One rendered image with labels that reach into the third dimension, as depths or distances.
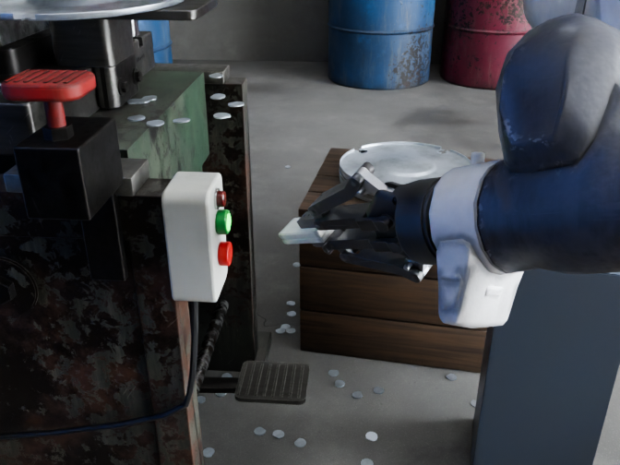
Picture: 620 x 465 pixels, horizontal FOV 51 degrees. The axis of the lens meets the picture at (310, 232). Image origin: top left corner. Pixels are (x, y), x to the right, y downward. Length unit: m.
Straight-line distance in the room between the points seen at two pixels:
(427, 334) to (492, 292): 0.89
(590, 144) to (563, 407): 0.69
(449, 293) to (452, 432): 0.82
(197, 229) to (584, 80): 0.41
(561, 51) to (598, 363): 0.65
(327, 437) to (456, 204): 0.84
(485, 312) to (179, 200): 0.33
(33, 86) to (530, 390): 0.81
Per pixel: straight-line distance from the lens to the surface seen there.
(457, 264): 0.51
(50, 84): 0.60
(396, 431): 1.30
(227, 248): 0.73
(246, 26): 4.30
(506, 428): 1.12
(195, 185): 0.70
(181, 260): 0.72
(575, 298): 0.98
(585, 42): 0.47
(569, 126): 0.45
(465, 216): 0.49
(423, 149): 1.55
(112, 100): 0.92
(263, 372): 1.17
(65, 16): 0.82
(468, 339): 1.41
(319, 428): 1.30
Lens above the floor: 0.89
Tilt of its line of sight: 27 degrees down
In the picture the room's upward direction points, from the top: straight up
